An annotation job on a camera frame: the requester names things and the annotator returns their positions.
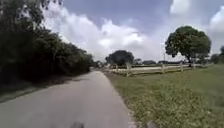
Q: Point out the round-crowned tree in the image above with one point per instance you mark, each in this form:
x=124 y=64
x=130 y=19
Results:
x=188 y=41

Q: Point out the dark bushy tree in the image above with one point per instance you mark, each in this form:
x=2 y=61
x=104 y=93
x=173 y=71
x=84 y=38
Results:
x=120 y=57

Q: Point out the grass field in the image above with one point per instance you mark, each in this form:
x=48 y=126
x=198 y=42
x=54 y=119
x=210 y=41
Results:
x=173 y=96

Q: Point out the distant row of trees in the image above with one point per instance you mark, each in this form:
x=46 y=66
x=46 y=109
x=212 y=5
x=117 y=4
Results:
x=150 y=62

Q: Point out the dense row of trees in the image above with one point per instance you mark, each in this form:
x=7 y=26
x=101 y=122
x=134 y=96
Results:
x=33 y=50

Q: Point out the wooden post fence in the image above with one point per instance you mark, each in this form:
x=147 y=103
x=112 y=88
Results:
x=146 y=69

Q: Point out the grey paved path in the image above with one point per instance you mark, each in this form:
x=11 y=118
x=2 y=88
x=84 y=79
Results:
x=80 y=103

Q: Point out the grass verge strip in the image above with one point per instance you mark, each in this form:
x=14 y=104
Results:
x=20 y=92

